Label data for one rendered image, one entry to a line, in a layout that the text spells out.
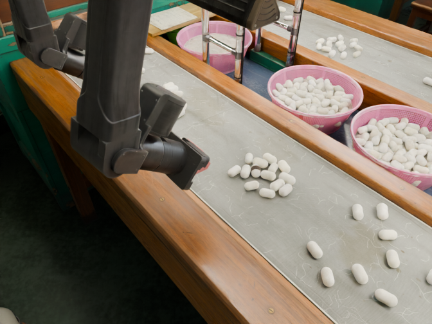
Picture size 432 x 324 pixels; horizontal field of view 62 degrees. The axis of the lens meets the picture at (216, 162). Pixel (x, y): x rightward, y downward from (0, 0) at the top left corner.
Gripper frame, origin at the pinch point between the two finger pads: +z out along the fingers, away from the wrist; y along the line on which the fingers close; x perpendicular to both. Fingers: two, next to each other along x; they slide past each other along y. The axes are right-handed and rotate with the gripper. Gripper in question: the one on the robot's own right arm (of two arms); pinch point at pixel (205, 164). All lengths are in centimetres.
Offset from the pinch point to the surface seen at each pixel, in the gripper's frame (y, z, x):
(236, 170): 1.6, 13.9, 0.3
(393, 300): -37.1, 12.4, 0.6
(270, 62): 36, 54, -28
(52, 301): 48, 30, 89
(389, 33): 15, 80, -59
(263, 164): -1.0, 18.4, -3.7
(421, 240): -34.5, 25.9, -8.8
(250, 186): -3.8, 13.2, 0.9
